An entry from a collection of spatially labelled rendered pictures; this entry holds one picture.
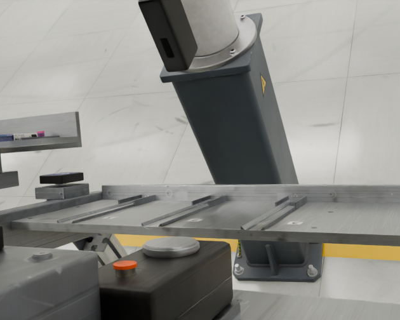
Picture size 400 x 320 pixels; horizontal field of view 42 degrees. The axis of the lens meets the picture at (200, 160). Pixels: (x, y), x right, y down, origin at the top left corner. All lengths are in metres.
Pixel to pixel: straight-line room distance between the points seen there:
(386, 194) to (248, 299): 0.39
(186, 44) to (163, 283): 0.15
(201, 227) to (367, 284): 0.96
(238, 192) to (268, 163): 0.47
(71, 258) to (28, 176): 2.09
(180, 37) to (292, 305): 0.15
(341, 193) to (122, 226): 0.28
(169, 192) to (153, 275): 0.56
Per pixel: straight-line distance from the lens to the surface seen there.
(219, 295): 0.22
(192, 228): 0.52
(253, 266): 1.50
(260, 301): 0.30
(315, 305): 0.29
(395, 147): 1.75
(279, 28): 2.44
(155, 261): 0.20
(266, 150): 1.14
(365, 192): 0.67
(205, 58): 1.02
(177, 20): 0.28
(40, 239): 0.70
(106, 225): 0.57
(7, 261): 0.16
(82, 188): 0.76
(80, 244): 0.87
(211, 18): 0.99
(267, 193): 0.69
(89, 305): 0.16
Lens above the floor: 1.23
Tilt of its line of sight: 41 degrees down
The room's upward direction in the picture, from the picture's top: 24 degrees counter-clockwise
